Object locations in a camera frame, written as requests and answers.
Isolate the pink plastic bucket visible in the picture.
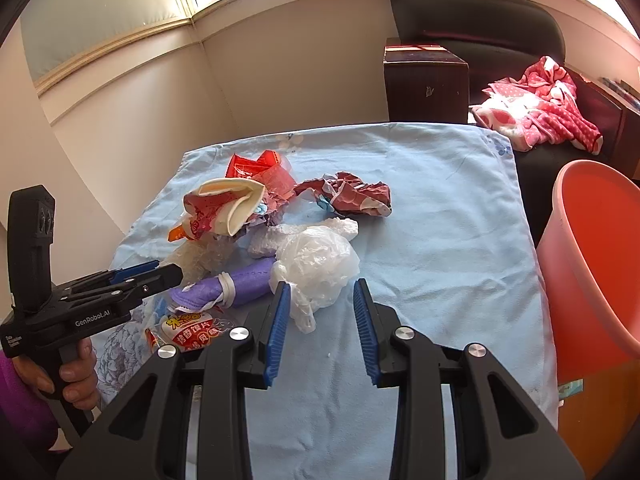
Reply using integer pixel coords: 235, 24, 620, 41
537, 159, 639, 384

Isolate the light blue cloth table cover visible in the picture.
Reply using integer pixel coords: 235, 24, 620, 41
112, 124, 559, 479

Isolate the pink polka dot blanket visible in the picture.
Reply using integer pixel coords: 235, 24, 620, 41
471, 56, 603, 155

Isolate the grey roller window blind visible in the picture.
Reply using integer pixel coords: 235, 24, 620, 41
21, 0, 184, 80

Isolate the dark red paper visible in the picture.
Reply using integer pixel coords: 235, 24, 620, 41
294, 171, 392, 218

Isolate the crumpled white plastic bag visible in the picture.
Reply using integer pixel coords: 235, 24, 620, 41
247, 218, 360, 334

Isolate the person's left hand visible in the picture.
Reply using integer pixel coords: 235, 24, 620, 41
12, 338, 100, 411

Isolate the crushed red white paper cup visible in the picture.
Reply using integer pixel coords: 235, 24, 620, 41
167, 178, 266, 242

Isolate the purple sleeve forearm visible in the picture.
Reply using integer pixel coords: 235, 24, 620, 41
0, 353, 58, 452

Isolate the black leather armchair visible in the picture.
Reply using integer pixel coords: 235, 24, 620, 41
390, 0, 639, 240

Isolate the snack packet with yellow text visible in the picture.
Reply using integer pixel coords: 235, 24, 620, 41
144, 311, 236, 352

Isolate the red plastic snack wrapper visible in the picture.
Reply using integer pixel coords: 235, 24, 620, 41
224, 150, 296, 200

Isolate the dark wooden side cabinet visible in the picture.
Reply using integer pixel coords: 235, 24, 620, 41
383, 38, 470, 124

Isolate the purple face mask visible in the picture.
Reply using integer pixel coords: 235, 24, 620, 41
168, 257, 274, 313

